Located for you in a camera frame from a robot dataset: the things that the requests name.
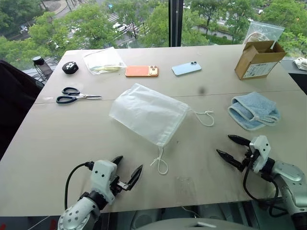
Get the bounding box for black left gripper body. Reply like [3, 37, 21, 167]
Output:
[109, 175, 128, 196]

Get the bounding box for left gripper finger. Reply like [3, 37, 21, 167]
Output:
[127, 164, 144, 192]
[111, 155, 124, 166]

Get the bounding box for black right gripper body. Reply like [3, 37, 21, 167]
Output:
[238, 149, 259, 173]

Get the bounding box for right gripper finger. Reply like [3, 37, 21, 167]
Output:
[227, 134, 252, 148]
[216, 149, 243, 171]

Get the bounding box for light blue folded towel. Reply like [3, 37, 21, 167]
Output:
[227, 91, 281, 131]

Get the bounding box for clear bag with masks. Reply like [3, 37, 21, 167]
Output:
[83, 46, 128, 76]

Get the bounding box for clear zip plastic bag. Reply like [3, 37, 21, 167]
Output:
[243, 21, 285, 48]

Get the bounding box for clear plastic sheet piece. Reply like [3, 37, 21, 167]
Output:
[174, 176, 197, 205]

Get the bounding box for grey robot torso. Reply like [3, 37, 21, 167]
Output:
[135, 217, 244, 230]

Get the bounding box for open cardboard box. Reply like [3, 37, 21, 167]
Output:
[234, 40, 287, 81]

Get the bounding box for light blue smartphone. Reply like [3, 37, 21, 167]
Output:
[171, 60, 202, 77]

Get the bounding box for orange smartphone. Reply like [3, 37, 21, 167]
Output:
[124, 65, 159, 78]

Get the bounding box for white crumpled cloth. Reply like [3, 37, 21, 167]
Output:
[293, 57, 307, 71]

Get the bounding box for black round device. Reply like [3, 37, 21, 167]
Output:
[61, 61, 79, 75]

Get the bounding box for black chair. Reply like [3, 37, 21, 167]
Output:
[0, 59, 44, 160]

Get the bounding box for black bottle with cap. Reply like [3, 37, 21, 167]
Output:
[32, 56, 55, 81]

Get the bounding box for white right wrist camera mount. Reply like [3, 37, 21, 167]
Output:
[248, 135, 272, 173]

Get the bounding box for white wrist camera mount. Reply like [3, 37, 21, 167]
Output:
[91, 160, 118, 206]
[248, 135, 272, 173]

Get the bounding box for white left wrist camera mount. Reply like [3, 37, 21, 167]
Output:
[91, 160, 118, 206]

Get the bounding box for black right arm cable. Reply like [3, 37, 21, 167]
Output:
[242, 165, 289, 218]

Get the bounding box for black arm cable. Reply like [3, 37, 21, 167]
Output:
[64, 161, 94, 212]
[242, 165, 289, 218]

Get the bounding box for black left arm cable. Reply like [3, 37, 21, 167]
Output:
[64, 161, 94, 212]

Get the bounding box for white drawstring bag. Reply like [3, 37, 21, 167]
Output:
[108, 82, 215, 175]

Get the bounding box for thin white cable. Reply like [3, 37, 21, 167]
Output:
[180, 206, 200, 219]

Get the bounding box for black handled scissors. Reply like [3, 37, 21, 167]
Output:
[56, 86, 103, 104]

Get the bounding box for dark window frame post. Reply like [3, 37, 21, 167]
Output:
[168, 0, 184, 47]

